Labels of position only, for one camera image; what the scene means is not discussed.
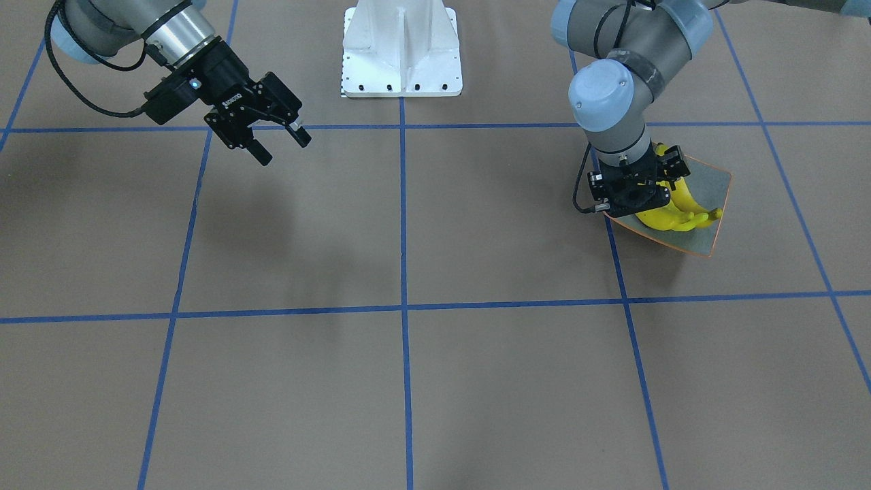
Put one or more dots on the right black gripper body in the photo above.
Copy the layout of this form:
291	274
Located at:
223	76

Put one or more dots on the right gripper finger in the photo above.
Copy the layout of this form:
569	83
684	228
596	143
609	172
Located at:
257	150
299	134

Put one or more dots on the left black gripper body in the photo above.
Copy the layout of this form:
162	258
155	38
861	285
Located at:
672	161

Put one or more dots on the yellow banana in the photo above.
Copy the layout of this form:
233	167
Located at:
675	166
670	218
682	199

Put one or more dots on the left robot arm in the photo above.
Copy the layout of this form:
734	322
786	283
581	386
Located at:
637	48

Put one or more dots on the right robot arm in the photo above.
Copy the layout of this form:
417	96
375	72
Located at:
172	33

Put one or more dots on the grey square plate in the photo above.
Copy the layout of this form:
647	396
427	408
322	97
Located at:
710	186

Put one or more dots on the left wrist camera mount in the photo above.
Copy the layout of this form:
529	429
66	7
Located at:
601	185

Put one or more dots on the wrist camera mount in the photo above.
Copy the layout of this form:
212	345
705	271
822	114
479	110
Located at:
601	185
172	96

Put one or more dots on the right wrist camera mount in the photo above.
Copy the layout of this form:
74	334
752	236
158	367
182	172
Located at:
172	96

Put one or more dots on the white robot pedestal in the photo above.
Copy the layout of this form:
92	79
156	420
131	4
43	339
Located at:
401	49

